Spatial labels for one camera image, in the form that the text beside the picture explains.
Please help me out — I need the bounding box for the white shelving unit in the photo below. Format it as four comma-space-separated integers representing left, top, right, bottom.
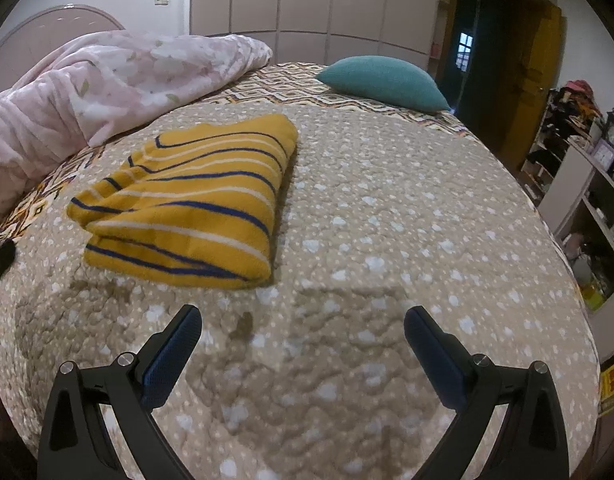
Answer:
537, 140, 614, 361

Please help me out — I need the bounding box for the yellow striped knit sweater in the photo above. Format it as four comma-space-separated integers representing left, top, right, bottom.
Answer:
67, 113, 299, 291

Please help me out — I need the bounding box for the teal corduroy pillow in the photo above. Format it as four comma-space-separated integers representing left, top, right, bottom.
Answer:
314, 56, 453, 113

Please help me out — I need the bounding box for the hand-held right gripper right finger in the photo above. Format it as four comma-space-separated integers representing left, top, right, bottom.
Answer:
404, 305, 570, 480

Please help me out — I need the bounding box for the beige quilted bedspread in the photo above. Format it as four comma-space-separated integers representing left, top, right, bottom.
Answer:
0, 62, 603, 480

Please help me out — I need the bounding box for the cluttered shoe rack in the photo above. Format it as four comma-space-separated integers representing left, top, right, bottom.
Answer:
524, 80, 608, 191

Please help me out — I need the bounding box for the pink bed headboard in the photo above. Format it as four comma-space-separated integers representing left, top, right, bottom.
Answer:
0, 4, 126, 103

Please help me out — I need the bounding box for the wooden door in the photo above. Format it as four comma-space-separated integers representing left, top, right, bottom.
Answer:
492, 2, 563, 171

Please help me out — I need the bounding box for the small pink clock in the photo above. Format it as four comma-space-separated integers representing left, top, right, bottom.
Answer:
592, 140, 614, 171

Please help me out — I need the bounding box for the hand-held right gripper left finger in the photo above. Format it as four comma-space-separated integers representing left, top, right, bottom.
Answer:
37, 304, 204, 480

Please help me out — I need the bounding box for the beige panelled wardrobe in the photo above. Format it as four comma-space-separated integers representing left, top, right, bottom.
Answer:
189, 0, 443, 63

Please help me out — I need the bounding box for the pink floral duvet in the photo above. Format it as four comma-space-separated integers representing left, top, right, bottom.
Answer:
0, 30, 274, 233

